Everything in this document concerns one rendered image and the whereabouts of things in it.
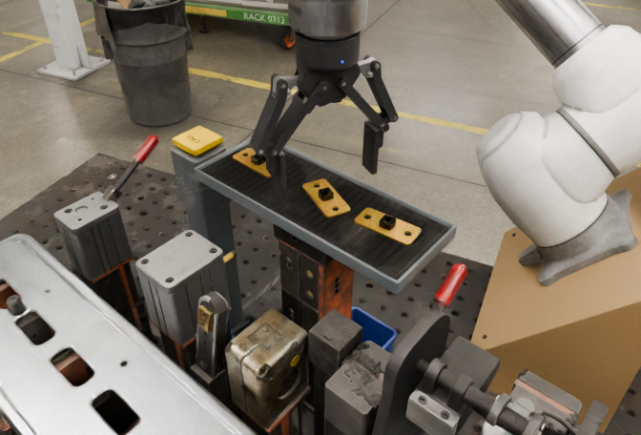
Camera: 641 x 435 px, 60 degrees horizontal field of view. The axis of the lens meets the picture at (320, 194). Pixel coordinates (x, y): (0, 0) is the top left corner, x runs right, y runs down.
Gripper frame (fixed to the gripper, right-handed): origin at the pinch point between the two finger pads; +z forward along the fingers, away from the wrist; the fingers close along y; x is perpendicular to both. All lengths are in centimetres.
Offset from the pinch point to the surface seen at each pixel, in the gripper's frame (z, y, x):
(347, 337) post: 10.3, 6.2, 18.4
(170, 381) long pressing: 20.0, 26.5, 7.8
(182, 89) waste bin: 101, -29, -247
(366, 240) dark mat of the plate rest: 4.0, -0.7, 10.3
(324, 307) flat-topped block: 20.3, 2.6, 5.0
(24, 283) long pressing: 20, 43, -20
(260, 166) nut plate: 3.8, 5.5, -11.2
